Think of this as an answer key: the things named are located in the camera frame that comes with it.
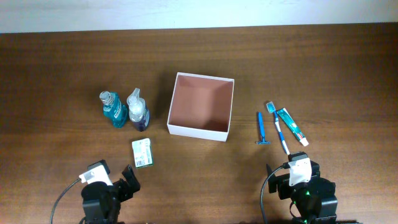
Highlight white cardboard box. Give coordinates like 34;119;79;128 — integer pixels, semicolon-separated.
167;72;234;142

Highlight blue disposable razor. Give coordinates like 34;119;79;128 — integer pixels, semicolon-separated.
256;112;271;145

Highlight teal mouthwash bottle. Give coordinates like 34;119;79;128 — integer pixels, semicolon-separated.
99;91;128;128

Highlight right black cable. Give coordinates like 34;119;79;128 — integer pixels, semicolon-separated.
259;165;290;224

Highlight clear purple pump bottle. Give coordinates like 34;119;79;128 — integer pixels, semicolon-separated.
127;88;150;132

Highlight blue white toothbrush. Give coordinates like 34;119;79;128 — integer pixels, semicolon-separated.
266;101;290;155

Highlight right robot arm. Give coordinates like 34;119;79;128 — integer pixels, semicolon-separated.
266;161;338;224

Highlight green white small carton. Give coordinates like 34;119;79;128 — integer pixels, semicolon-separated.
131;138;154;169

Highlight green white toothpaste tube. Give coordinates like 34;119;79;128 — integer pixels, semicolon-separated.
277;108;309;146

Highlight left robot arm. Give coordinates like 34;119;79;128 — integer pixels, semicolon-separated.
80;162;141;224

